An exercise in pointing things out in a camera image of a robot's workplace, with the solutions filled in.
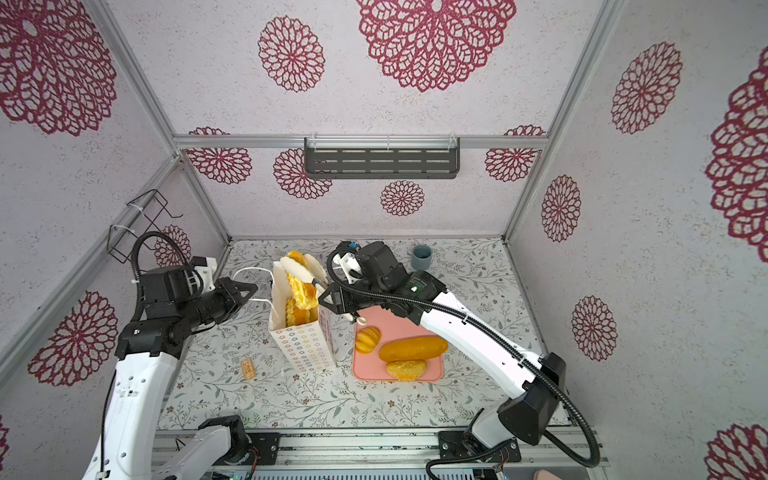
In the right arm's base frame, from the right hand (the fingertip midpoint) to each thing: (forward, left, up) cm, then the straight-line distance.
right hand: (324, 294), depth 66 cm
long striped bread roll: (+5, +13, -19) cm, 23 cm away
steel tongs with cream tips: (+7, +5, 0) cm, 8 cm away
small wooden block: (-6, +26, -29) cm, 40 cm away
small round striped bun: (+4, -7, -28) cm, 29 cm away
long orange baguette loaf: (+1, -21, -27) cm, 34 cm away
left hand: (+3, +17, -3) cm, 18 cm away
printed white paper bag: (-5, +6, -16) cm, 18 cm away
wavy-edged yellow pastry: (+2, +5, -3) cm, 6 cm away
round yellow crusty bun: (-6, -19, -27) cm, 34 cm away
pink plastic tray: (-3, -9, -33) cm, 34 cm away
